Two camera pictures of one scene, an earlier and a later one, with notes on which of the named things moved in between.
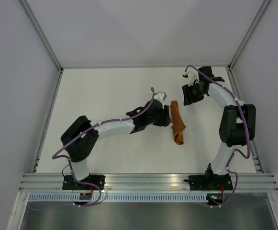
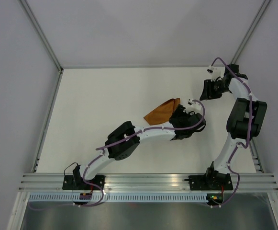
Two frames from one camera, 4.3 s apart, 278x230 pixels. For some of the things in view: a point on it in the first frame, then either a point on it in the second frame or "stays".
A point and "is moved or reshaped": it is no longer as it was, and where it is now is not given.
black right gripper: (187, 95) to (207, 86)
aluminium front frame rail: (40, 182) stays
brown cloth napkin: (178, 125) is moved or reshaped
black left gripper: (165, 119) to (179, 112)
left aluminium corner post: (41, 34) stays
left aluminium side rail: (34, 169) stays
